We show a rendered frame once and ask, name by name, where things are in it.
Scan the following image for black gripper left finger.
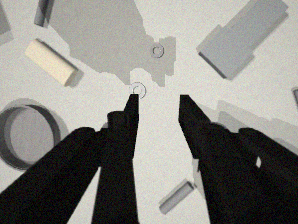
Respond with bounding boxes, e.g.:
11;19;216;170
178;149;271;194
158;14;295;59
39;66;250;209
0;94;140;224

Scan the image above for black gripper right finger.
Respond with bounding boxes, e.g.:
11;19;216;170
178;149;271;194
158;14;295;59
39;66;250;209
178;95;298;224

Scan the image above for cream cylinder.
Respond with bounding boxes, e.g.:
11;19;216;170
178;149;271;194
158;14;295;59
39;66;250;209
25;39;78;87

